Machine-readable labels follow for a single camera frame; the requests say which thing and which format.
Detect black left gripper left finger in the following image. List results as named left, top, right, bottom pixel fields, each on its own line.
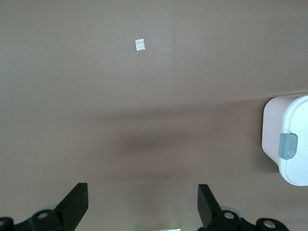
left=0, top=182, right=89, bottom=231

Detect grey lid clip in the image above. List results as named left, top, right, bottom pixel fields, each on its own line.
left=279, top=133, right=298, bottom=160

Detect brown table mat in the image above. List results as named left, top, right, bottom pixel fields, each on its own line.
left=0, top=0, right=308, bottom=231

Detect pink translucent plastic box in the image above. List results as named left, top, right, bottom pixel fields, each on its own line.
left=261, top=94, right=308, bottom=173

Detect white box lid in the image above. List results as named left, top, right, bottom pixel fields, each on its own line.
left=279, top=95, right=308, bottom=187

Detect small clear tape patch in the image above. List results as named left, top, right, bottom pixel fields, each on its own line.
left=135, top=38, right=146, bottom=52

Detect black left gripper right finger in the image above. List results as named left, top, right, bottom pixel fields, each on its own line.
left=197, top=184, right=288, bottom=231

